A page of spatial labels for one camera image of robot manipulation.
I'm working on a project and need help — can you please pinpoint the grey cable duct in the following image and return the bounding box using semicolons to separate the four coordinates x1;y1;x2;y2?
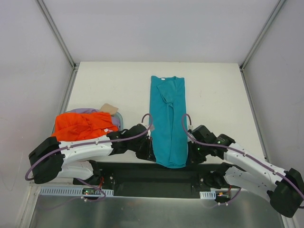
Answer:
39;187;103;197
199;190;216;200

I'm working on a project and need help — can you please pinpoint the orange t shirt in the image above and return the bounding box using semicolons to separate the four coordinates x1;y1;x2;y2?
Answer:
52;112;118;142

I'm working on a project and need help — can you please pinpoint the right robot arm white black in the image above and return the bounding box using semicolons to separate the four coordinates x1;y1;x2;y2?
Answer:
186;125;304;218

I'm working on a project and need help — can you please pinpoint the teal t shirt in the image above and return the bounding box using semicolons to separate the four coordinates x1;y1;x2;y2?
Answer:
149;76;188;169

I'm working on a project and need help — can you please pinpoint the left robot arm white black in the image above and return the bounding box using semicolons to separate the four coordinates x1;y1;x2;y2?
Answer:
25;123;152;185

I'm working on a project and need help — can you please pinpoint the right grey cable duct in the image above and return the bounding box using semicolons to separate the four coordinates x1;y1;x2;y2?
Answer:
199;190;216;200

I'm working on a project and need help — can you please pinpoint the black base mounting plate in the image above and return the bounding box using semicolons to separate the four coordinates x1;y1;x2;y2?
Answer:
84;161;229;199

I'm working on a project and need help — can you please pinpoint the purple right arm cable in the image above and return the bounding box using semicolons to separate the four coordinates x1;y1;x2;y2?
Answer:
181;114;304;209

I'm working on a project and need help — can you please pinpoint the left grey cable duct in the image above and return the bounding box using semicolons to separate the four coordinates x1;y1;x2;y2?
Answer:
39;187;103;197

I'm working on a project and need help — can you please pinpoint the grey laundry basket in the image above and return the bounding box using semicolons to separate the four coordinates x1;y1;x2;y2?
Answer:
52;108;123;139

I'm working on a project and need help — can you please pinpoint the beige cloth piece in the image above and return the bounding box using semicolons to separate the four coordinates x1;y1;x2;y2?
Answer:
99;103;118;116

